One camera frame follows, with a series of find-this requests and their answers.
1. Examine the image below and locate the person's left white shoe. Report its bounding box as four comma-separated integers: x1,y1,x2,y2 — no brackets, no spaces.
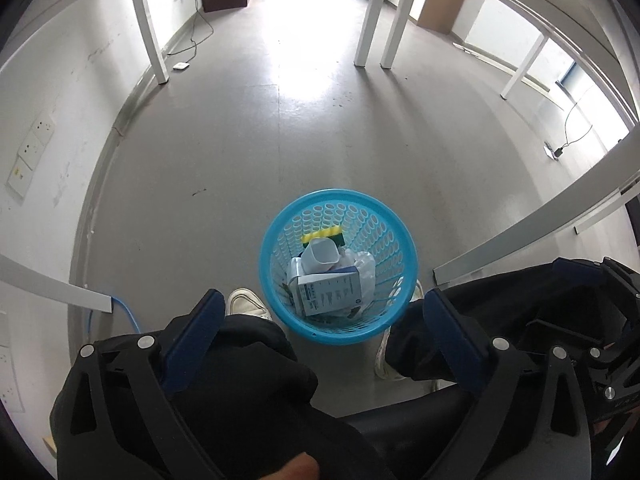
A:
226,288,274,322

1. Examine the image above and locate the person's leg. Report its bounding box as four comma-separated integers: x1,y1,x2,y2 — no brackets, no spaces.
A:
320,259,640,480
92,316,323,480

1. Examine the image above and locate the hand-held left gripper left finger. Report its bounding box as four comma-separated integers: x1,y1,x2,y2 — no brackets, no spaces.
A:
50,288,226,480

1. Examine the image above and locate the yellow sponge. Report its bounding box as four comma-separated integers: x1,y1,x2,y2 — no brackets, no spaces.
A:
301,226,346,250

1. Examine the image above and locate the wall socket panel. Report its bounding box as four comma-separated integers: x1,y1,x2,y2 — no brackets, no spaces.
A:
7,114,55,204

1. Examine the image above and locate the blue cable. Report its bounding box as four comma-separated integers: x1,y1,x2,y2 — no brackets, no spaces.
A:
112,297,144,334

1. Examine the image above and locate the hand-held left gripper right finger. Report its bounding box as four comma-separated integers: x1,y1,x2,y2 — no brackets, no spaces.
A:
423,288,593,480

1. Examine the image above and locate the white and blue carton box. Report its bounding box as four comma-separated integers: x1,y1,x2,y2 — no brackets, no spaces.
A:
293,267,362,317

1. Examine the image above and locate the clear plastic wrap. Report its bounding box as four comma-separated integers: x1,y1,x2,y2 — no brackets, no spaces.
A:
337,248,377,311

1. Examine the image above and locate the person's right white shoe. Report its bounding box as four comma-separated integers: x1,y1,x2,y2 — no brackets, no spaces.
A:
373,280,442,394

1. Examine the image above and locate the light brown glass-door cabinet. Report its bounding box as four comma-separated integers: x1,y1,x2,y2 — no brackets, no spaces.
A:
417,0,471,36

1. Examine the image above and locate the black power cable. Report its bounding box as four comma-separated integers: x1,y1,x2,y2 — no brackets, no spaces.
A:
561,101,594,152

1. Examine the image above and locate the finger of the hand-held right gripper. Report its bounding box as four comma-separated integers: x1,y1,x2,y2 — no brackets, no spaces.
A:
552,256,640,311
527,316,636,362

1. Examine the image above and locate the white table leg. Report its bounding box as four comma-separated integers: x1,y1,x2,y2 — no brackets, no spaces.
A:
127,0,169,85
380,0,427,69
499,34,549,100
354,0,397,68

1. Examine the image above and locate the person's white shoe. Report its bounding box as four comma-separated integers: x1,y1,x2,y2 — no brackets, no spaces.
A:
226,288,274,322
373,280,442,394

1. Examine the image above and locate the person's right leg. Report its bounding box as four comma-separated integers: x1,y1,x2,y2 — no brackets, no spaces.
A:
320,259,640,480

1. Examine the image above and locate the white plastic cup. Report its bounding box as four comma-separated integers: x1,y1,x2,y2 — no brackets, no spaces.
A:
299,238,340,277

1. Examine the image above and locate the person's left hand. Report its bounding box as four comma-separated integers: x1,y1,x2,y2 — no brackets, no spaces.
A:
259,452,321,480

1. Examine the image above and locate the black charger cable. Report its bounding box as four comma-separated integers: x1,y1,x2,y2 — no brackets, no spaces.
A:
164,0,214,57

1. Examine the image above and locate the person's left leg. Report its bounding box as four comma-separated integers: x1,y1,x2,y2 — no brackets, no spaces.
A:
92,316,323,480

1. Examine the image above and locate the blue plastic basket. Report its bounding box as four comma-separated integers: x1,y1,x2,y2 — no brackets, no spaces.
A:
259,188,420,345

